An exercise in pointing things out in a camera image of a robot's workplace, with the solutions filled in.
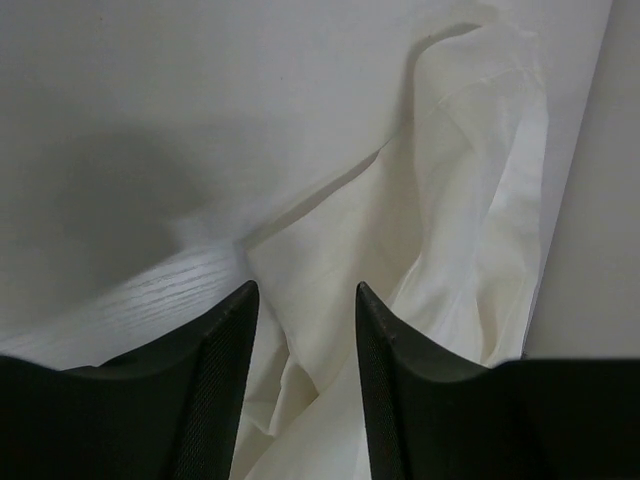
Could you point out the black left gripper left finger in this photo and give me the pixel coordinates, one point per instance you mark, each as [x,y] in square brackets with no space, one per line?
[169,409]

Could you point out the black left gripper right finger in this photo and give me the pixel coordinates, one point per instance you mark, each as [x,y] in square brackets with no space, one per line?
[432,414]

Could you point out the white pleated skirt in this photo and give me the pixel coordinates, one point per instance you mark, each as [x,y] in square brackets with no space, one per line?
[443,225]

